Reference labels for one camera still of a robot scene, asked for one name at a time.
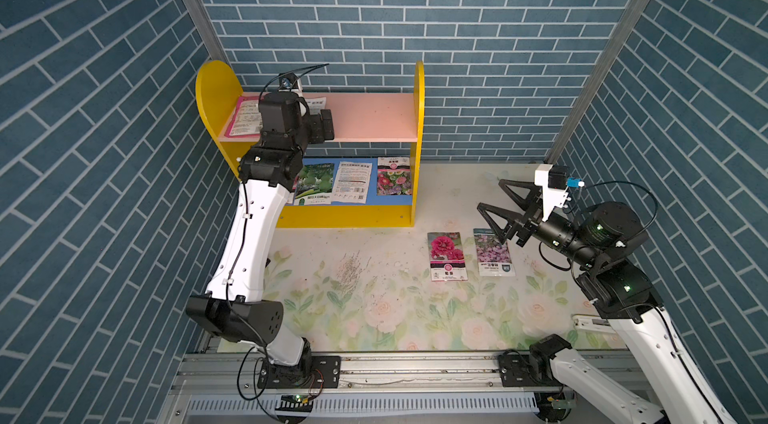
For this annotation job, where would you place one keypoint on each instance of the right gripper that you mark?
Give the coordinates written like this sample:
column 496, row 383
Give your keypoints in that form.
column 535, row 219

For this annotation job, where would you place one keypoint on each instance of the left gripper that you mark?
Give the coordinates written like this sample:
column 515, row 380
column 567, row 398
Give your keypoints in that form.
column 317, row 134

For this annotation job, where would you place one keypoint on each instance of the purple flower seed bag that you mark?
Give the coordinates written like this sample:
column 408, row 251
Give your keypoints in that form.
column 493, row 256

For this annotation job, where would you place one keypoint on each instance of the red peony seed bag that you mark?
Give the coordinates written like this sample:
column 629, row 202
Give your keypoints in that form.
column 446, row 257

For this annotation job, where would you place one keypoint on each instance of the white text gourd seed bag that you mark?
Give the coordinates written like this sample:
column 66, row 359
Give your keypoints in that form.
column 316, row 105

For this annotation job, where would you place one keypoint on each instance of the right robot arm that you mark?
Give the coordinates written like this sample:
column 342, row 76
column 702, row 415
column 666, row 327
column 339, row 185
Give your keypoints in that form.
column 598, row 251

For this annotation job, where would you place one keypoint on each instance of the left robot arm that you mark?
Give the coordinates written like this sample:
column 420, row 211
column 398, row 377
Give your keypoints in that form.
column 233, row 306

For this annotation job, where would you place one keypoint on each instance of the pink-bordered seed bag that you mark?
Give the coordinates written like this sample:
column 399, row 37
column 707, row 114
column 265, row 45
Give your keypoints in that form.
column 246, row 120

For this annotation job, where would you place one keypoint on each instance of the green gourd seed bag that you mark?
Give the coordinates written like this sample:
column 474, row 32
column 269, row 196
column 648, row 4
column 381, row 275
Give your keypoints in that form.
column 314, row 185

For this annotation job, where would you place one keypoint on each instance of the white back-side seed bag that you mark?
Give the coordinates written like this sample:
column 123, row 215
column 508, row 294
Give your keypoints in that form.
column 351, row 182

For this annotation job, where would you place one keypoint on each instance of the yellow wooden shelf unit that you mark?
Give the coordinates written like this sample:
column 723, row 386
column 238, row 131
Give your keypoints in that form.
column 357, row 118

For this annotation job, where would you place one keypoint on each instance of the colourful flower seed bag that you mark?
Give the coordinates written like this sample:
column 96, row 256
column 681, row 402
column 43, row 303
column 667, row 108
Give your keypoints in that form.
column 394, row 177

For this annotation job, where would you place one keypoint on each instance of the floral table mat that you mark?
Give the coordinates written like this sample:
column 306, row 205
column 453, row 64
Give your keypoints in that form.
column 370, row 289

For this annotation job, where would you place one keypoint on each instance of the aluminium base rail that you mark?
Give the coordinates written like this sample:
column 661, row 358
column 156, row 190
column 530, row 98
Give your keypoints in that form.
column 413, row 387

